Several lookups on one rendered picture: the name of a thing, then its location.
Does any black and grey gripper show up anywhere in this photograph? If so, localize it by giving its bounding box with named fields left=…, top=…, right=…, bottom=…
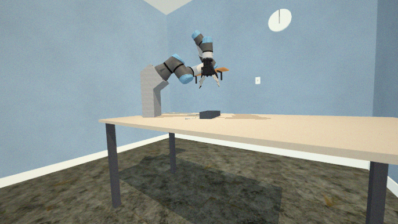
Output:
left=199, top=58, right=220, bottom=89

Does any dark grey rack of bins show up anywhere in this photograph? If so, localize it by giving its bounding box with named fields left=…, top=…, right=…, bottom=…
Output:
left=200, top=111, right=220, bottom=119

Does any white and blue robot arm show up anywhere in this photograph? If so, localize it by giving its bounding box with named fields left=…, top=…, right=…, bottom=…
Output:
left=155, top=30, right=218, bottom=84

